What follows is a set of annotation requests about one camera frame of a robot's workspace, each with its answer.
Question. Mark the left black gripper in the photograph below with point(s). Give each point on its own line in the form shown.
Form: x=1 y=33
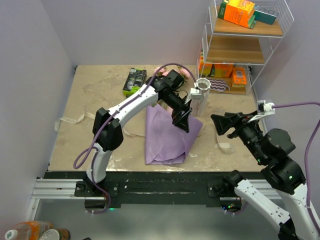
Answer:
x=183 y=122

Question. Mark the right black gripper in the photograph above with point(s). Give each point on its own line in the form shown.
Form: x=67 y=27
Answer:
x=237 y=119

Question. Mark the purple wrapping paper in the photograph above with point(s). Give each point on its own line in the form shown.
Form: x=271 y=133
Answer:
x=166 y=144

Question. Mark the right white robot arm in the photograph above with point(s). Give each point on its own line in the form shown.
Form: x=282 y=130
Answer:
x=299 y=220

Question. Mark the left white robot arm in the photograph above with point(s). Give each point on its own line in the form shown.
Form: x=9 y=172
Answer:
x=108 y=124

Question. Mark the white ribbed ceramic vase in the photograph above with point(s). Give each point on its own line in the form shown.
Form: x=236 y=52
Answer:
x=204 y=86

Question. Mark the beige ribbon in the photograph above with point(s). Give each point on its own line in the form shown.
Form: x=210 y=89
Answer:
x=226 y=148

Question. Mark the purple wavy eye mask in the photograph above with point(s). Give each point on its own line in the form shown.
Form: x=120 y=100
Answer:
x=218 y=85

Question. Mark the orange packet bottom right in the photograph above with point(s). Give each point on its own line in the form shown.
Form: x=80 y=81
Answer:
x=238 y=77

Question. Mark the pink rose bouquet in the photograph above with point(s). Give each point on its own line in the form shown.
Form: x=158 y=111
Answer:
x=185 y=73

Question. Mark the orange box bottom middle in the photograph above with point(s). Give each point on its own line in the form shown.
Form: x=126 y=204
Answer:
x=222 y=70

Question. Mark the orange box bottom left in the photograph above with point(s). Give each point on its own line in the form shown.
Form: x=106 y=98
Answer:
x=204 y=69

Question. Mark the black green product box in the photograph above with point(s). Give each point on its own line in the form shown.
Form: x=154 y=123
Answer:
x=135 y=79

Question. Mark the orange green box top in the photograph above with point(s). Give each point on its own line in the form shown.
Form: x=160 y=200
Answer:
x=239 y=12

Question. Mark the teal box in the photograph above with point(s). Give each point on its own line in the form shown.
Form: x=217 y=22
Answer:
x=266 y=15

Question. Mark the tin can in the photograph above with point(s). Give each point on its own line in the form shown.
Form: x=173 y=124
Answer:
x=56 y=234

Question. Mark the orange juice bottle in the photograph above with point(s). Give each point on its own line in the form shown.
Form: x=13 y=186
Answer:
x=29 y=230

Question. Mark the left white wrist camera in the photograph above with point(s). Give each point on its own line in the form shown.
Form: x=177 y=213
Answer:
x=195 y=94

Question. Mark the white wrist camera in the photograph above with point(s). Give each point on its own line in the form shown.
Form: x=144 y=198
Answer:
x=195 y=94
x=264 y=109

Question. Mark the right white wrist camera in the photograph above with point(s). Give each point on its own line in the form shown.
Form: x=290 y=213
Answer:
x=264 y=109

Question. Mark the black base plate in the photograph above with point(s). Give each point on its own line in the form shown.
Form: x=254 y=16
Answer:
x=146 y=188

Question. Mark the white wire wooden shelf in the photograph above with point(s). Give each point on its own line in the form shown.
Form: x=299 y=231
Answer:
x=223 y=42

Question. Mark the aluminium rail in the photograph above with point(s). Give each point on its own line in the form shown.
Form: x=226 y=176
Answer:
x=53 y=189

